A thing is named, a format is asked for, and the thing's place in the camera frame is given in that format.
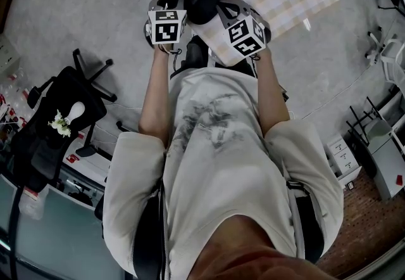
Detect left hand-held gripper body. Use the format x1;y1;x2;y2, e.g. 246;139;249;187
144;9;189;46

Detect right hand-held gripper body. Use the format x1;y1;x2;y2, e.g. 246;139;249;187
222;14;272;59

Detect person's right forearm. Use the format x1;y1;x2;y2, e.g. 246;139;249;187
257;48;291;139

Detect person's left forearm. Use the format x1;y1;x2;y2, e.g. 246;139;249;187
137;46;174;147

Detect person's dark trousers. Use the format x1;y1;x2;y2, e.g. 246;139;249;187
170;34;258;79

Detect white vase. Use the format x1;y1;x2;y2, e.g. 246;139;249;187
67;101;87;124

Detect person's white t-shirt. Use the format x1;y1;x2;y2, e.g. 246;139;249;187
102;67;345;280

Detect white flower bunch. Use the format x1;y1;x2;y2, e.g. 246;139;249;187
47;109;73;139

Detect white office chair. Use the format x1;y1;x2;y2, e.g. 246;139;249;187
366;29;405;84

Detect white drawer cabinet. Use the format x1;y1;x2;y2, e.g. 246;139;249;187
325;134;362;182

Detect grey locker cabinet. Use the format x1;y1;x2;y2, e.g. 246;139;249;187
0;34;22;77

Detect pile of small plastic bottles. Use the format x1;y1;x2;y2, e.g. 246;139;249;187
0;72;32;125

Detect person's neck and chin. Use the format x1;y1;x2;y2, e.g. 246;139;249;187
185;214;337;280

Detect large clear water bottle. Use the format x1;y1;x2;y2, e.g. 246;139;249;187
18;186;51;222

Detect glass desk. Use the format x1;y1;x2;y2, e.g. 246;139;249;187
0;164;128;280

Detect black frame folding chair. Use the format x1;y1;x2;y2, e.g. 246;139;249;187
346;96;392;147

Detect grey braided cable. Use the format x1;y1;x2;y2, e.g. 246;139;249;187
159;186;171;280
289;189;307;258

